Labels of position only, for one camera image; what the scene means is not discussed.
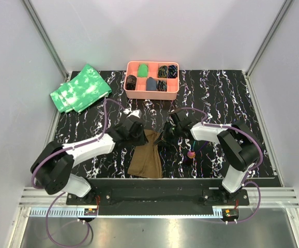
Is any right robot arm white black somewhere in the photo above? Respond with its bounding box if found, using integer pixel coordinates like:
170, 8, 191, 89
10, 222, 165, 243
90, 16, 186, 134
155, 107, 264, 205

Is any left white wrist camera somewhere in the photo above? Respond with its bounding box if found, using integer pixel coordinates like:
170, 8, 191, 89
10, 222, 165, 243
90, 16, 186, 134
123, 109, 142, 119

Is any blue grey rolled cloth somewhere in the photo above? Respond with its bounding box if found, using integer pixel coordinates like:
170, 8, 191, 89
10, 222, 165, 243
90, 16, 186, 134
146, 77, 157, 91

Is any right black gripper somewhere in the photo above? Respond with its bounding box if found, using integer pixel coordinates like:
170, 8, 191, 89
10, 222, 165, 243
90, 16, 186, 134
154, 121, 182, 146

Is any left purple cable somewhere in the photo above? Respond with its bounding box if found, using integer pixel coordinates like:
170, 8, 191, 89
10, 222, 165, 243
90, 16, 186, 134
30, 99, 129, 245

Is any dark brown rolled cloth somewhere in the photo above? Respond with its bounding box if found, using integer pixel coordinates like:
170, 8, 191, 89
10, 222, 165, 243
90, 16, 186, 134
125, 75, 137, 90

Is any black multicolour rolled cloth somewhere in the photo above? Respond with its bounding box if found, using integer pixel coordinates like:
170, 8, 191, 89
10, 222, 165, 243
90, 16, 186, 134
157, 65, 168, 78

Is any pink compartment tray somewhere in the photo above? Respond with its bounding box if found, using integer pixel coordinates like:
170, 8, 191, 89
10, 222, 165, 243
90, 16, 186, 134
124, 61, 180, 101

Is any green white patterned cloth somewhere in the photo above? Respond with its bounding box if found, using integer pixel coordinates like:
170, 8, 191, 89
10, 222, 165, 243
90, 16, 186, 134
50, 64, 112, 113

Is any black marble pattern mat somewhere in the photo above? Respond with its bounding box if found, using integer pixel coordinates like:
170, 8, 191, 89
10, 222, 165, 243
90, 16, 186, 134
34, 69, 282, 187

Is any brown cloth napkin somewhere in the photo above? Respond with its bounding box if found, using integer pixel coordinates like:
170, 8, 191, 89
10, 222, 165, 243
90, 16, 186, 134
128, 130, 162, 179

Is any green rolled cloth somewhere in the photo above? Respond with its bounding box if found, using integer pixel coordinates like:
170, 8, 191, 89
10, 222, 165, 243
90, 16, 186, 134
137, 64, 148, 78

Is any black patterned rolled cloth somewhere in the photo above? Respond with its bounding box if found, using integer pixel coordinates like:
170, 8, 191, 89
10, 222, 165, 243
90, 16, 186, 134
157, 80, 168, 92

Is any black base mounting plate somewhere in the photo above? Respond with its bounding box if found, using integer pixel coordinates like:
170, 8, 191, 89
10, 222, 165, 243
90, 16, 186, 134
66, 179, 249, 216

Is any black blue rolled cloth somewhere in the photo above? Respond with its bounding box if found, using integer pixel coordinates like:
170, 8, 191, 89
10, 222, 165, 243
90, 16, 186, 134
167, 65, 178, 79

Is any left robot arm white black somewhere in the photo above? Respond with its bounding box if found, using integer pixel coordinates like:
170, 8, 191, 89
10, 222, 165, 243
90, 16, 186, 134
31, 116, 147, 205

